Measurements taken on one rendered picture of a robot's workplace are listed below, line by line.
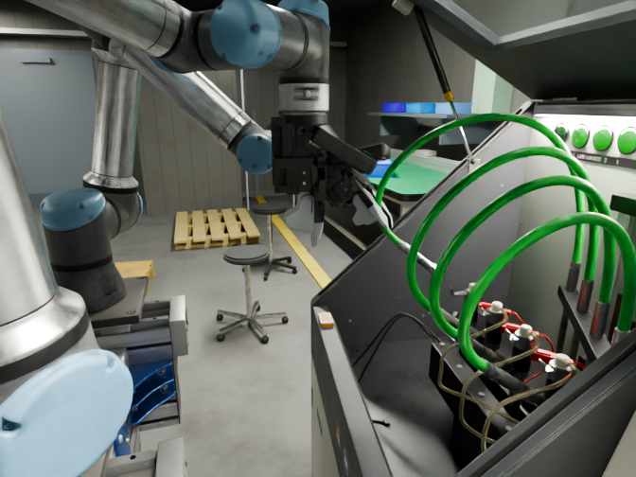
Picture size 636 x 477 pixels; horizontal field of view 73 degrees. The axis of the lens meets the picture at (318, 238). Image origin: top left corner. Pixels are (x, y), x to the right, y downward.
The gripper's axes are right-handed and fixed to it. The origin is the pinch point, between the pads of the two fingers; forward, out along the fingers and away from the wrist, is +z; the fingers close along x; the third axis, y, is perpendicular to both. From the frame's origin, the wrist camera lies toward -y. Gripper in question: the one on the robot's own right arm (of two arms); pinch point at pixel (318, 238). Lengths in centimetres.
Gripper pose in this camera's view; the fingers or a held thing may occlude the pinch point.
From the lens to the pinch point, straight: 71.6
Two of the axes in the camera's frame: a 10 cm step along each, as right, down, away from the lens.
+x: 1.4, 3.0, -9.4
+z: 0.0, 9.5, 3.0
